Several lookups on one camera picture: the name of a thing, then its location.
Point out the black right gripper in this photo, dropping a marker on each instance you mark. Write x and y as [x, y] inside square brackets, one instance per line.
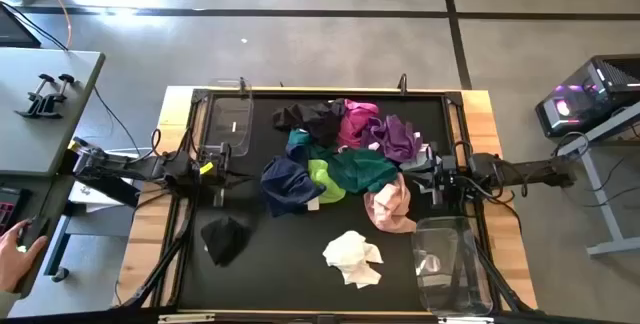
[452, 176]

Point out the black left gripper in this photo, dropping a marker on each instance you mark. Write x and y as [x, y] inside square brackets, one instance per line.
[217, 171]

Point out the magenta towel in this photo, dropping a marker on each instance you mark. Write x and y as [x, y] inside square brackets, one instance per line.
[355, 121]

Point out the grey metal desk frame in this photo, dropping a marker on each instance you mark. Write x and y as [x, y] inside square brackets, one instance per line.
[602, 204]

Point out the light pink towel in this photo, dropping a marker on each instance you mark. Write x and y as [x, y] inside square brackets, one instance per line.
[390, 206]

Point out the black towel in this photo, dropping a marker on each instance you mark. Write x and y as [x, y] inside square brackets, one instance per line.
[315, 116]

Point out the black desk clamp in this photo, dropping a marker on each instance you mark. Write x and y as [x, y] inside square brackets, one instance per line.
[36, 105]
[56, 98]

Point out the white towel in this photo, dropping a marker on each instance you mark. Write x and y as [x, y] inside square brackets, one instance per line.
[350, 256]

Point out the black monitor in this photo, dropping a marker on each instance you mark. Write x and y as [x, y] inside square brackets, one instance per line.
[12, 31]

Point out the dark grey desk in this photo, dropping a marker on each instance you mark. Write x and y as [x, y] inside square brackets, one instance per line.
[50, 199]

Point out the lime green towel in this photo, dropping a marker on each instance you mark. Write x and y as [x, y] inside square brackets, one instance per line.
[322, 179]

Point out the purple towel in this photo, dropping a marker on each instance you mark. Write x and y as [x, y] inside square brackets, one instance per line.
[395, 139]

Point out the yellow tag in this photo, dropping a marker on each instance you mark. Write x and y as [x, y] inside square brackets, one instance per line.
[206, 168]

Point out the navy blue towel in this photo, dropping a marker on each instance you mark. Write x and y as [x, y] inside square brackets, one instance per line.
[287, 184]

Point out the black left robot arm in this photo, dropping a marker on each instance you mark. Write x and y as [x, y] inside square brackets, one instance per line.
[125, 166]

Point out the clear plastic basket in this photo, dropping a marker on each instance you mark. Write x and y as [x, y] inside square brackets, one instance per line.
[450, 264]
[235, 114]

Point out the black cloth cover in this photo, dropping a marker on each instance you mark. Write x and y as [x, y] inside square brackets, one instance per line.
[225, 239]

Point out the white paper box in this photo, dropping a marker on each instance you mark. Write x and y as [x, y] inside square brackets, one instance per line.
[95, 196]

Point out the black keyboard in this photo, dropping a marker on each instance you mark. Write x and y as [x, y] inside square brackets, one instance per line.
[10, 209]

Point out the black aluminium table frame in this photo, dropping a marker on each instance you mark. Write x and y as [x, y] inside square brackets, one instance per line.
[460, 119]

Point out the computer tower with lights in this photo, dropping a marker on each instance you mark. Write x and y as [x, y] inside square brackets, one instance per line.
[585, 99]

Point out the person's hand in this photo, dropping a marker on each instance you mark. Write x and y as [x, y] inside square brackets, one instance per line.
[15, 264]

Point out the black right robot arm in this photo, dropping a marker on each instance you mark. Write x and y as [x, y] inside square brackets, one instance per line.
[525, 171]

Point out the grey side table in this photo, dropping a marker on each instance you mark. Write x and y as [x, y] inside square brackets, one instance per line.
[20, 144]

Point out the dark green towel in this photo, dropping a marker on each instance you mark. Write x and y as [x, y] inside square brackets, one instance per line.
[362, 169]

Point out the black metal hook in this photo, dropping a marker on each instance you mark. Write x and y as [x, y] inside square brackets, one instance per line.
[243, 85]
[403, 84]

